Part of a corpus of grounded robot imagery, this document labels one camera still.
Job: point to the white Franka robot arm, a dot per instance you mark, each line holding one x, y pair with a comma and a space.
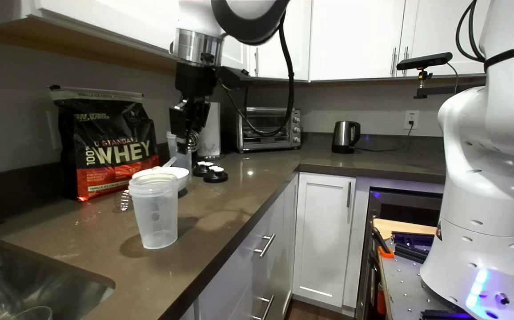
487, 178

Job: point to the clear shaker bottle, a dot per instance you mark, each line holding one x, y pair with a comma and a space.
154, 219

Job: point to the white upper cabinet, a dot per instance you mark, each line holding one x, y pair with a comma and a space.
89, 24
350, 29

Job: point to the black metal bars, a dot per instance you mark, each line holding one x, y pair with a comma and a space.
412, 246

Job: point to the white wall outlet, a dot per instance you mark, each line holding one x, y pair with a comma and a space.
410, 118

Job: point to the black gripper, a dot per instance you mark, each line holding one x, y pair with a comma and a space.
195, 82

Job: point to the tall clear plastic bottle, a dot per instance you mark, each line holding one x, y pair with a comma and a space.
172, 157

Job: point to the white cabinet door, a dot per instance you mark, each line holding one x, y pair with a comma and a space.
323, 237

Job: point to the stainless electric kettle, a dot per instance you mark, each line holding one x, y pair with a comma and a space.
345, 136

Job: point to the perforated robot mounting table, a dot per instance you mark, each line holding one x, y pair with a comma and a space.
400, 290

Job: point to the silver toaster oven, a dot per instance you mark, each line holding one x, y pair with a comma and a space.
273, 127

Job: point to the black shaker lid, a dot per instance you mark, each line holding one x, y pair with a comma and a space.
215, 175
201, 168

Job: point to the black red whey protein bag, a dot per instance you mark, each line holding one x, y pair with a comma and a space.
106, 148

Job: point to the white plastic scoop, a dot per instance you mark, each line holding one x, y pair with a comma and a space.
169, 162

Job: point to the orange black clamp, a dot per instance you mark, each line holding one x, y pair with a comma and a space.
386, 249

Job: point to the white bowl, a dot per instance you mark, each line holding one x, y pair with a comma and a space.
177, 175

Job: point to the white base cabinet with drawers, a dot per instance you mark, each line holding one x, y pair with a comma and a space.
279, 237

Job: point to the black stereo camera on mount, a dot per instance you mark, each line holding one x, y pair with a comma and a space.
425, 61

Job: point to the wooden board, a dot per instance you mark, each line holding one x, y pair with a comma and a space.
409, 226

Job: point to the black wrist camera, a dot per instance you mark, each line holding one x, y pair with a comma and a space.
231, 77

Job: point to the stainless steel sink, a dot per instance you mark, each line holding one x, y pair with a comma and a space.
42, 290

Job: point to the dark built-in appliance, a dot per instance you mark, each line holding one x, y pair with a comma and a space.
403, 205

